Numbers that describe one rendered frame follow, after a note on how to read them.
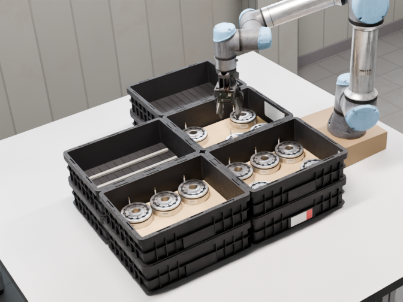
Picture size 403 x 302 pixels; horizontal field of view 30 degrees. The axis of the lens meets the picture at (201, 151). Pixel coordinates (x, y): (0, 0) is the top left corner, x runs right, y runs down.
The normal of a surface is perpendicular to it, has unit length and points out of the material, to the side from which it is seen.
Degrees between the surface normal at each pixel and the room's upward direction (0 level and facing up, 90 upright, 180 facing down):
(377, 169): 0
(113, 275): 0
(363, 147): 90
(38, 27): 90
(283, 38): 90
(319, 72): 0
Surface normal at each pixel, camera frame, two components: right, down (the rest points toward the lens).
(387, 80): -0.07, -0.84
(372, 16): 0.04, 0.39
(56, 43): 0.55, 0.43
